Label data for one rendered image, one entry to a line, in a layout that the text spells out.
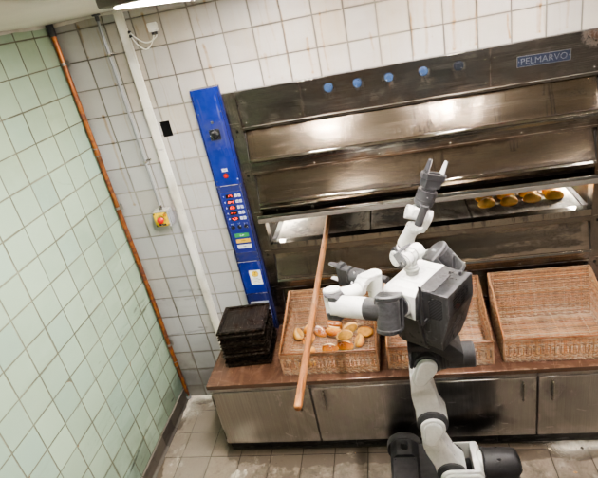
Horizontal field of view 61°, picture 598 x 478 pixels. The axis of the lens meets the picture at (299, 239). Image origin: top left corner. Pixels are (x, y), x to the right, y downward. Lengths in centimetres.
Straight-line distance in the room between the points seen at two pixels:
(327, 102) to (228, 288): 135
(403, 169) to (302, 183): 57
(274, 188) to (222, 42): 82
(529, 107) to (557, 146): 27
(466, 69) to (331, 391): 184
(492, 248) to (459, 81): 97
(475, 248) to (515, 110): 80
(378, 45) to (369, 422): 206
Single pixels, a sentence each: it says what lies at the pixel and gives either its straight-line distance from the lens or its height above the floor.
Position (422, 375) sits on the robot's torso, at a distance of 232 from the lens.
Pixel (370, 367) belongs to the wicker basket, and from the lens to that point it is 289.
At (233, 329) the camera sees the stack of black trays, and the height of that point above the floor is 83.
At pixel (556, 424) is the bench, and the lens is 323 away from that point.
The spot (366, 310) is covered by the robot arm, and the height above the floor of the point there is 137.
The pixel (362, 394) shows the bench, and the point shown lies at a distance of 297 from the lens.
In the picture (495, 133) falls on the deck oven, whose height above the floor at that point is 167.
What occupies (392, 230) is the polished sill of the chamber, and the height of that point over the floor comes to 118.
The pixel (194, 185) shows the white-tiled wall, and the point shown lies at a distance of 305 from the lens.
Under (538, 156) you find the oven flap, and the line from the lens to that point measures 294.
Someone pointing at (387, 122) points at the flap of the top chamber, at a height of 181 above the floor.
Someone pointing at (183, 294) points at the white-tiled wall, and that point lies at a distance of 345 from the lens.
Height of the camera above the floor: 250
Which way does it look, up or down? 25 degrees down
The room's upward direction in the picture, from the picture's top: 12 degrees counter-clockwise
